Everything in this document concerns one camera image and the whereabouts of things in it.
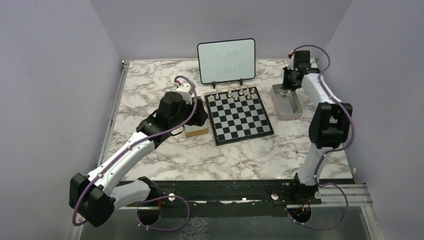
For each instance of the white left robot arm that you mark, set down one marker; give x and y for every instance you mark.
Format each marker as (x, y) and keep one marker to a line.
(132, 159)

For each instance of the black silver chessboard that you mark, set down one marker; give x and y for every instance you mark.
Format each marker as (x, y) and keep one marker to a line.
(237, 121)

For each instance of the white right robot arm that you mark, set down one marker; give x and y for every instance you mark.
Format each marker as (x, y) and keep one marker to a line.
(329, 128)

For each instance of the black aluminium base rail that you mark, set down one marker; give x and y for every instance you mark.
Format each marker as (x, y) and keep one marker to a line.
(213, 198)

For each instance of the small whiteboard on stand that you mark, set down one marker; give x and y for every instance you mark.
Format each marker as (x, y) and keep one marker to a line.
(227, 61)

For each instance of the red white marker pen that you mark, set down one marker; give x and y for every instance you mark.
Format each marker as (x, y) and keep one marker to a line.
(302, 152)

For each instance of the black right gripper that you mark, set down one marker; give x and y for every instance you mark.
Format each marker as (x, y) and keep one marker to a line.
(285, 85)

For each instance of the pink tin tray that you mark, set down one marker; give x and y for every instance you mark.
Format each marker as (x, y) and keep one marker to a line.
(288, 108)

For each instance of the gold tin tray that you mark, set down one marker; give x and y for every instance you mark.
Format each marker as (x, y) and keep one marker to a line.
(194, 130)

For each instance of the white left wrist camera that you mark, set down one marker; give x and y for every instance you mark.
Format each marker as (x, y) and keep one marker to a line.
(186, 91)

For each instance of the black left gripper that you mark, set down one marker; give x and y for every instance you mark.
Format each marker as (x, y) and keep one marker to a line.
(199, 118)

